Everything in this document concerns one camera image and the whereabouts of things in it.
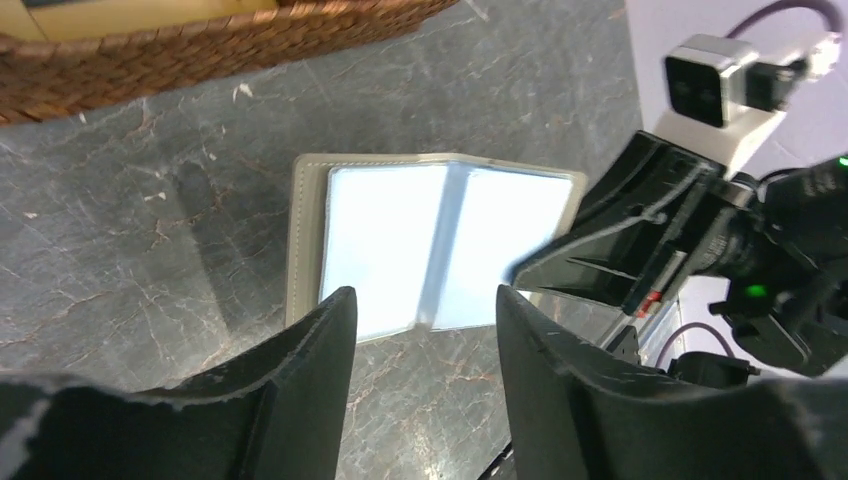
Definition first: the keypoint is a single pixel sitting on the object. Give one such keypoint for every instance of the grey card holder wallet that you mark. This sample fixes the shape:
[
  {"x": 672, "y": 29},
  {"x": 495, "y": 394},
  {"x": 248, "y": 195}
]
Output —
[{"x": 425, "y": 240}]

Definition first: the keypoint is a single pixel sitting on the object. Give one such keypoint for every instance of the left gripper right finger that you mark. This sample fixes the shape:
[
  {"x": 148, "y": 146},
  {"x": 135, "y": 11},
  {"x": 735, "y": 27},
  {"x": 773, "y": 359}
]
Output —
[{"x": 577, "y": 412}]

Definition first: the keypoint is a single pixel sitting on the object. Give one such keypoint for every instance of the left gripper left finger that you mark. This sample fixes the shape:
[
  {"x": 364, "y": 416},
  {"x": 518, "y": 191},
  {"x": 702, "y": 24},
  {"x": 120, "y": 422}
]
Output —
[{"x": 275, "y": 411}]

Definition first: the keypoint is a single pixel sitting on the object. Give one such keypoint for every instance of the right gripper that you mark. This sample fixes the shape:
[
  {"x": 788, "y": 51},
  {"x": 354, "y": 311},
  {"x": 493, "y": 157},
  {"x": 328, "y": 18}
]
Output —
[{"x": 661, "y": 214}]

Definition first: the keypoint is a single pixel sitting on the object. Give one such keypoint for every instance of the brown wicker divided basket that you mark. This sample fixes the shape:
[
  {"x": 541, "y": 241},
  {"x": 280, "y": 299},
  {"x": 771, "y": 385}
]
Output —
[{"x": 62, "y": 58}]

